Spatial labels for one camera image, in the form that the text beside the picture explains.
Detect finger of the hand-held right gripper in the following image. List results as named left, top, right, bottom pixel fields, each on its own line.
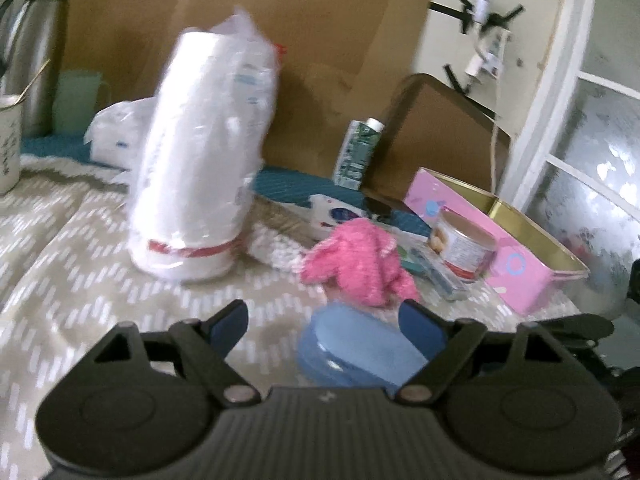
left=542, top=312, right=616, bottom=349

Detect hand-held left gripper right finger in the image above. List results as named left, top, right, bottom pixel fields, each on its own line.
left=395, top=299, right=559, bottom=406

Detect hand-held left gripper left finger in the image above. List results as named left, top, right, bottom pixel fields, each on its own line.
left=92, top=299, right=263, bottom=407

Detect pink fluffy cloth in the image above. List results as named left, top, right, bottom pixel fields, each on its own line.
left=300, top=218, right=421, bottom=308

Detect blue plastic lid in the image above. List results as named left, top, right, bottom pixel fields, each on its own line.
left=297, top=301, right=431, bottom=389

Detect pink tin box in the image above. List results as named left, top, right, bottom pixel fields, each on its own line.
left=404, top=167, right=591, bottom=317

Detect round tin can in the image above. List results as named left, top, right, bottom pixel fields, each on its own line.
left=432, top=208, right=499, bottom=281

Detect white packet blue label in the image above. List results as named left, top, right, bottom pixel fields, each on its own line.
left=307, top=194, right=372, bottom=242

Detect white plastic-wrapped roll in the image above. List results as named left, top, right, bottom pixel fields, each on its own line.
left=125, top=5, right=286, bottom=282

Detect beige patterned blanket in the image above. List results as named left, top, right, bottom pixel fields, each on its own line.
left=0, top=152, right=601, bottom=480

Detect green white bottle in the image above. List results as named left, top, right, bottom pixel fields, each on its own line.
left=334, top=119, right=386, bottom=191

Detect brown metal tray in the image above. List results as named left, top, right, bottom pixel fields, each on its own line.
left=370, top=74, right=512, bottom=202

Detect white plastic packet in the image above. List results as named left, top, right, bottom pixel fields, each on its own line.
left=85, top=97, right=157, bottom=170

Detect green cup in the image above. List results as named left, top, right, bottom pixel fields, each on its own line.
left=52, top=70, right=112, bottom=136

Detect white enamel mug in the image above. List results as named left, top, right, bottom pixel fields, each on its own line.
left=0, top=94, right=24, bottom=196

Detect thin stick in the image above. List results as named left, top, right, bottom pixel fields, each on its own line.
left=17, top=59, right=52, bottom=102

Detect steel thermos flask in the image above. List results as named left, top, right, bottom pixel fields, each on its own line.
left=0, top=0, right=76, bottom=137

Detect white cable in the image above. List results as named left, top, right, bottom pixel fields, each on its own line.
left=489, top=60, right=504, bottom=197

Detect white window frame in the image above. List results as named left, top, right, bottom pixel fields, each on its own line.
left=500, top=0, right=640, bottom=281

